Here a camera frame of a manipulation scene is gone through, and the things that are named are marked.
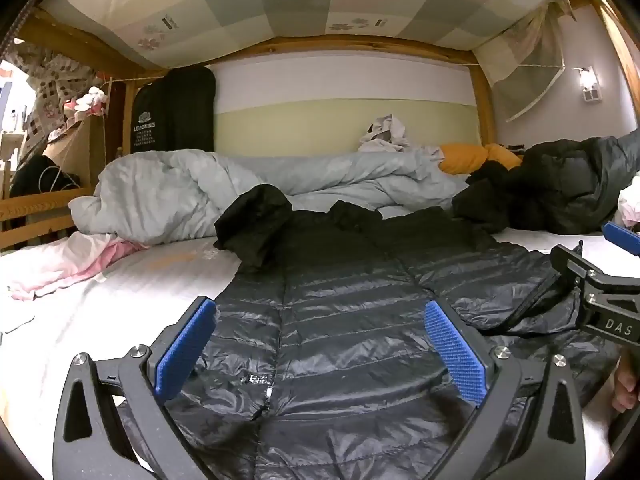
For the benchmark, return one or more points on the orange pillow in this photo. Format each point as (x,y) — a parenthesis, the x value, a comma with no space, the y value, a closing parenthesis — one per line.
(467,158)

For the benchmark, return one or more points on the person's right hand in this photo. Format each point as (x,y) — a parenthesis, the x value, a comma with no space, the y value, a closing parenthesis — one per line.
(625,396)

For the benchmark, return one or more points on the pink white cloth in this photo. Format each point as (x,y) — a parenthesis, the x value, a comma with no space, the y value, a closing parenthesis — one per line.
(36,271)

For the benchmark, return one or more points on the crumpled grey cloth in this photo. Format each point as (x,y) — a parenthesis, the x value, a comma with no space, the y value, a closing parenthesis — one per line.
(385,134)

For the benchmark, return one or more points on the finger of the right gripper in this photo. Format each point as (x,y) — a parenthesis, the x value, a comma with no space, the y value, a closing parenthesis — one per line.
(622,237)

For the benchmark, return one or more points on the light grey-blue duvet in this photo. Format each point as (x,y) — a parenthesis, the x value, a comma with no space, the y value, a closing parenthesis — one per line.
(156,198)

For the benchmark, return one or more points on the dark green down coat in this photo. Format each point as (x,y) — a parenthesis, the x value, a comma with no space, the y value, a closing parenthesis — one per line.
(563,187)

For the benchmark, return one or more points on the black quilted puffer jacket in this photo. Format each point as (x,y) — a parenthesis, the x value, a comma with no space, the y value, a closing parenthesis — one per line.
(320,368)

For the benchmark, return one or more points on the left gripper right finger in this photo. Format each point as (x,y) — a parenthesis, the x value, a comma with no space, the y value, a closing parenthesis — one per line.
(549,442)

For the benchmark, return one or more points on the checkered overhead bed sheet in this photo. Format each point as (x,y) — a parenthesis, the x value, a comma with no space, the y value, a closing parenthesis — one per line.
(172,33)

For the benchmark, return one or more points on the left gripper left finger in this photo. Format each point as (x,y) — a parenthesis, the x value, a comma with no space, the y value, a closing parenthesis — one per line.
(90,441)

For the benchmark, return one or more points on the white floral pillow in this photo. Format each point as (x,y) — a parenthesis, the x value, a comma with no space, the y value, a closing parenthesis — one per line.
(627,213)

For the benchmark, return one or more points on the black hanging bag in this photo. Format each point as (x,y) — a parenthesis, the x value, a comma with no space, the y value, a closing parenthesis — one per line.
(175,112)

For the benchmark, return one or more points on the wall night light socket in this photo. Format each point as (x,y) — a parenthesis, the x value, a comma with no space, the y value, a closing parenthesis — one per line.
(589,83)

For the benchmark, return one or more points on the patterned hanging clothes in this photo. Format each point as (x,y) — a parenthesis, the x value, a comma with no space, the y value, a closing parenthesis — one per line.
(56,79)

